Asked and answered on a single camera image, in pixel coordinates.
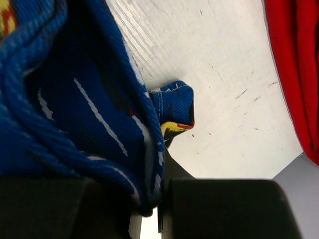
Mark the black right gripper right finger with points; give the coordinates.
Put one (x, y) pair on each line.
(222, 208)

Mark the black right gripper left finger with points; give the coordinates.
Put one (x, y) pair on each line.
(64, 209)

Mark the blue patterned trousers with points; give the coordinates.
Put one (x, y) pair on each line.
(73, 102)

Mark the red folded trousers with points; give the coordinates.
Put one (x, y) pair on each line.
(293, 27)

